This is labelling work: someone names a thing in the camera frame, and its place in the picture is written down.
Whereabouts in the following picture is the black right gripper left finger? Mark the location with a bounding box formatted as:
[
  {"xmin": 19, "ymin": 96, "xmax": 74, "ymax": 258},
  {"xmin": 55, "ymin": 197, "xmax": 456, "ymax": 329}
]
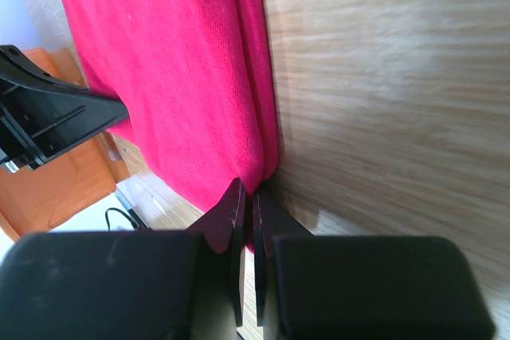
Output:
[{"xmin": 1, "ymin": 179, "xmax": 246, "ymax": 339}]

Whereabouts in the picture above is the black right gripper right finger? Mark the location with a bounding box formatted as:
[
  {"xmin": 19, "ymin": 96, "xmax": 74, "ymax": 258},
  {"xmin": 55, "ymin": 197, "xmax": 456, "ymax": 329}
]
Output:
[{"xmin": 253, "ymin": 188, "xmax": 496, "ymax": 339}]

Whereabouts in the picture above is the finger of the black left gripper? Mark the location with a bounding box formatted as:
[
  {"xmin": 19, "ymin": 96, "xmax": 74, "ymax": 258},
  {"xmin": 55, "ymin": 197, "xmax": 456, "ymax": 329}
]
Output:
[{"xmin": 1, "ymin": 45, "xmax": 128, "ymax": 174}]

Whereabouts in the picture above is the red t shirt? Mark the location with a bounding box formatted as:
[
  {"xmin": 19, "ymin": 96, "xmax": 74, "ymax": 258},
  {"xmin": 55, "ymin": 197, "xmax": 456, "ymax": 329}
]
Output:
[{"xmin": 62, "ymin": 0, "xmax": 279, "ymax": 252}]

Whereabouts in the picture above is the orange plastic basket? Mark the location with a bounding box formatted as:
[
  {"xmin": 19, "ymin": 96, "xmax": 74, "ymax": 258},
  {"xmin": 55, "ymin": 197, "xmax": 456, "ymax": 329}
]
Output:
[{"xmin": 1, "ymin": 45, "xmax": 129, "ymax": 241}]

